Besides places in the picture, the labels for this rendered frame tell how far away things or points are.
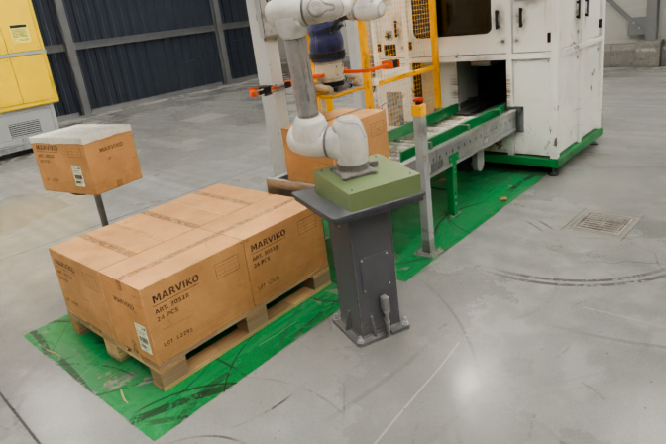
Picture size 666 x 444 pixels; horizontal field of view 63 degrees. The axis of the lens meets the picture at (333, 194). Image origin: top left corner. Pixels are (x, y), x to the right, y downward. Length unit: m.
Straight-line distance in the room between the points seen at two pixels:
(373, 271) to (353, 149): 0.62
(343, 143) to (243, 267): 0.87
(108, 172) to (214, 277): 1.51
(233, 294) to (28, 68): 7.73
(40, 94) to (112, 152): 6.19
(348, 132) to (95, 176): 2.04
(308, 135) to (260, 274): 0.85
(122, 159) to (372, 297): 2.15
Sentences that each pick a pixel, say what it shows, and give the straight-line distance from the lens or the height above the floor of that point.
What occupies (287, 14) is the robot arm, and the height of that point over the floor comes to 1.61.
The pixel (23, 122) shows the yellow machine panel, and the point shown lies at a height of 0.51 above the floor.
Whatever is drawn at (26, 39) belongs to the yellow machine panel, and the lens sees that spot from 10.18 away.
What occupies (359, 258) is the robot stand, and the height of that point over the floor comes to 0.46.
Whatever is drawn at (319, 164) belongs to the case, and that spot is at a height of 0.74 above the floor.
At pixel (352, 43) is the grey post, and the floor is 1.22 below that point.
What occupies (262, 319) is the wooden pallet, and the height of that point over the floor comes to 0.05.
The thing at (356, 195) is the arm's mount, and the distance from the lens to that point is 2.41.
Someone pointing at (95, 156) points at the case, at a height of 0.88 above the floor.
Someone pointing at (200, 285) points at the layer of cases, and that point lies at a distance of 2.77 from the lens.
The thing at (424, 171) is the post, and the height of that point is 0.58.
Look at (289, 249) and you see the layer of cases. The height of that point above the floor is 0.36.
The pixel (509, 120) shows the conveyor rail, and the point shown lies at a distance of 4.99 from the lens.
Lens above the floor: 1.61
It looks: 19 degrees down
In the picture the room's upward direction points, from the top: 7 degrees counter-clockwise
